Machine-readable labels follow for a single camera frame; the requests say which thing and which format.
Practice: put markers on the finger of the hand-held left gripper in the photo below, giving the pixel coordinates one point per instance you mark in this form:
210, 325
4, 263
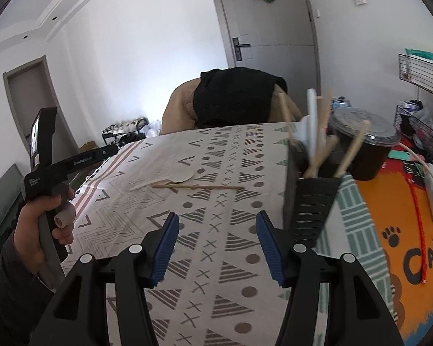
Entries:
108, 151

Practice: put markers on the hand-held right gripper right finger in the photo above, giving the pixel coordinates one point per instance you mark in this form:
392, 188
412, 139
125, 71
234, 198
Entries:
269, 250

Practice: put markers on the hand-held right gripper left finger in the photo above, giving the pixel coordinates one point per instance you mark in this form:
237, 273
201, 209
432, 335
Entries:
164, 250

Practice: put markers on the black perforated utensil holder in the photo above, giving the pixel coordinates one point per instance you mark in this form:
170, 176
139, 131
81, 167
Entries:
312, 205

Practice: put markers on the person's left forearm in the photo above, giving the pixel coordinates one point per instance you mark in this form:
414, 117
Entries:
10, 295

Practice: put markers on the person's left hand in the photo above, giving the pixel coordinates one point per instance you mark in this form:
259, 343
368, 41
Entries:
29, 230

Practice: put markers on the cardboard box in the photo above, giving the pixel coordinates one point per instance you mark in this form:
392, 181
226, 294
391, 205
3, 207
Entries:
88, 146

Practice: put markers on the black shoe rack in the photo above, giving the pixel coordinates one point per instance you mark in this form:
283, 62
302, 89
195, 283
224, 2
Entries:
124, 129

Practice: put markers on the grey framed door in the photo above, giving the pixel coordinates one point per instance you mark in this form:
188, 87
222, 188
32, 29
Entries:
32, 93

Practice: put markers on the white plastic bag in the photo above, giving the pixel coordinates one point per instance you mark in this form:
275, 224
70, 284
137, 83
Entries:
153, 129

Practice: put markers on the beige rice paddle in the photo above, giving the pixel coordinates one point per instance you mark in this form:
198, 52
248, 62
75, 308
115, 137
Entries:
173, 177

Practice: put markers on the grey sofa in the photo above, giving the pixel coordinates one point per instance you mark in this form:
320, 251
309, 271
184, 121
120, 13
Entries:
0, 198

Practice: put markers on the patterned tablecloth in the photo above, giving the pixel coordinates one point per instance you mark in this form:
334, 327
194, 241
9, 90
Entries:
209, 158

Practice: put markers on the orange cat mat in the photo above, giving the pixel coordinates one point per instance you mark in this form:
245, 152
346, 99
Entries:
393, 245

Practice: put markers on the black cloth on chair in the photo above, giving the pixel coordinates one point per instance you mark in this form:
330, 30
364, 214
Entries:
234, 97

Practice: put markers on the lidded plastic container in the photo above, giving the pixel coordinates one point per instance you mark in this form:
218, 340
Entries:
368, 144

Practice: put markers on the blue printed packet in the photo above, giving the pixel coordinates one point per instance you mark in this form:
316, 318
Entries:
341, 102

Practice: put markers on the small white wall switch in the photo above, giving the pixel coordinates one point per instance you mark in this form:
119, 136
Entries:
318, 13

